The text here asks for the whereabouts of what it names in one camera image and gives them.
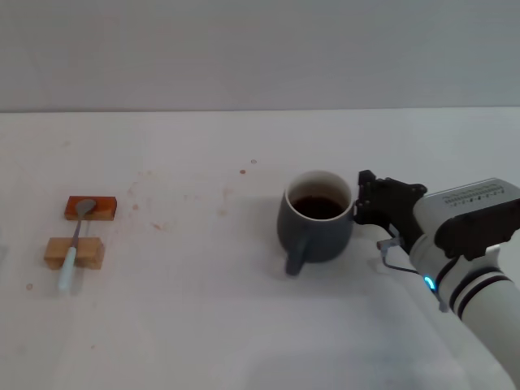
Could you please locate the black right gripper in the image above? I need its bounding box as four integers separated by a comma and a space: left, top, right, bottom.
352, 169, 427, 249

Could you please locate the grey ceramic cup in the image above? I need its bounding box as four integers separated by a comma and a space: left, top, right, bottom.
276, 170, 356, 276

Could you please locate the spoon with white handle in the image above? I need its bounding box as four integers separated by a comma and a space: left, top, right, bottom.
57, 199, 98, 292

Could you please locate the dark coffee liquid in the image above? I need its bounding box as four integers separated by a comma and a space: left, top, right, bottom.
291, 194, 345, 219

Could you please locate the dark orange wooden block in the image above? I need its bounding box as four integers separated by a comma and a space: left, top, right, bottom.
63, 196, 119, 222

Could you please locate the light wooden notched block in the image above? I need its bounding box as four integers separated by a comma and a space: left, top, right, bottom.
43, 236, 106, 271

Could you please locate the grey right arm cable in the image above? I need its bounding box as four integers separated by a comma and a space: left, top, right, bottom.
376, 236, 449, 313

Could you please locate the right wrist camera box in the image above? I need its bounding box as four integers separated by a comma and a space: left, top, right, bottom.
422, 177, 520, 262

